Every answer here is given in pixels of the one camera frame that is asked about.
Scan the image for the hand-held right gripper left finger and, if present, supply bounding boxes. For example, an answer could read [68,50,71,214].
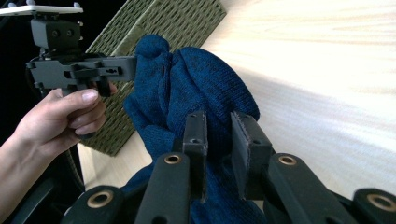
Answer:
[181,109,209,203]

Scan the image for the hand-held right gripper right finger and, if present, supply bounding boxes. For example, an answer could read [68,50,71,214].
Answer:
[229,111,276,201]

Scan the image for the blue sweater with fishbone print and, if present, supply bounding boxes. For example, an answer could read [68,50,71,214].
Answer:
[120,34,272,224]

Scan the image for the green woven basket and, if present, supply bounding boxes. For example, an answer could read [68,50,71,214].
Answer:
[74,0,228,158]

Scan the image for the black braided cable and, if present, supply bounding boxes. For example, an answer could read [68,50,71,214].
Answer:
[64,148,86,192]

